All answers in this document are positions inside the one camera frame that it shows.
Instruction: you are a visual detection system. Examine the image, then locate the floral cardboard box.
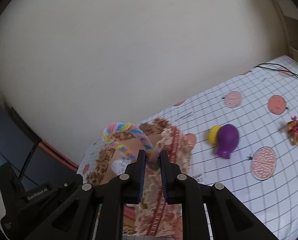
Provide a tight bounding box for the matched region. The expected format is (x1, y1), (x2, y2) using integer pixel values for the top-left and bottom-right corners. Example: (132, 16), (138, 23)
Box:
(83, 119), (194, 238)

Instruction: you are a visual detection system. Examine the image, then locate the purple vase-shaped toy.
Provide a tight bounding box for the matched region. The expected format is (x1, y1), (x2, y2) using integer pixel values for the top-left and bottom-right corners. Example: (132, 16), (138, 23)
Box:
(215, 124), (240, 159)

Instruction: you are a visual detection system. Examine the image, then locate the white bookshelf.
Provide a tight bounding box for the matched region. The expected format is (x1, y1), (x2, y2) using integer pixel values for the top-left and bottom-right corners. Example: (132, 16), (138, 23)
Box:
(262, 0), (298, 63)

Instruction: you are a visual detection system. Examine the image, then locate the desktop with checked fruit-print cloth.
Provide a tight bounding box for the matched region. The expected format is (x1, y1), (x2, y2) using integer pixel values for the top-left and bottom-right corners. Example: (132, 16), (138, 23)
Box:
(76, 55), (298, 240)

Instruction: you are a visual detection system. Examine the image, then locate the black television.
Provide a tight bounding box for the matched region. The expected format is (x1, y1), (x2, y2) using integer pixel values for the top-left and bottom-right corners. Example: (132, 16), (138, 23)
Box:
(0, 94), (43, 189)

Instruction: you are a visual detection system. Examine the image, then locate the black cable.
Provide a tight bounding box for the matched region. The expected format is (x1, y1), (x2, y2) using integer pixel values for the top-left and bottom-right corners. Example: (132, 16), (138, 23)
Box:
(254, 64), (298, 84)

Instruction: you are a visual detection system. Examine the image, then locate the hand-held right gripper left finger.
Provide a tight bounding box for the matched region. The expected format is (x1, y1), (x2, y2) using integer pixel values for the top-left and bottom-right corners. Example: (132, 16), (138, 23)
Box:
(21, 150), (146, 240)

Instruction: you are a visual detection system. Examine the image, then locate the cream basket with pipe-cleaner handle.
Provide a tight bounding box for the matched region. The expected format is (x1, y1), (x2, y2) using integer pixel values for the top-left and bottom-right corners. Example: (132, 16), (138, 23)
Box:
(103, 122), (162, 173)

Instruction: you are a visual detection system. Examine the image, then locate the yellow ball toy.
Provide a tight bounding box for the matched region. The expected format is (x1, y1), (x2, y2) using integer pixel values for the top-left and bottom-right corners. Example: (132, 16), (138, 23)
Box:
(208, 126), (223, 145)

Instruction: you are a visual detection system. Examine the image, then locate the white paper ball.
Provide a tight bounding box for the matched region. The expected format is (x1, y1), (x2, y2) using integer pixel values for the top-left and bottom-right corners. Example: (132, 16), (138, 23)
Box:
(111, 159), (130, 176)

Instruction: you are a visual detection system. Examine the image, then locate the small pink doll figure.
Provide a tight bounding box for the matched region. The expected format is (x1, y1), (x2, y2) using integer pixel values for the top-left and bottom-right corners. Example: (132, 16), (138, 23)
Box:
(286, 116), (298, 147)

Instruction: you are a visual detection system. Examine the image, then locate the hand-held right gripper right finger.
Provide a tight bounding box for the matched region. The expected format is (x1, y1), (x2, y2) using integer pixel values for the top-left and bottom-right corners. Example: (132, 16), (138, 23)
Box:
(160, 151), (277, 240)

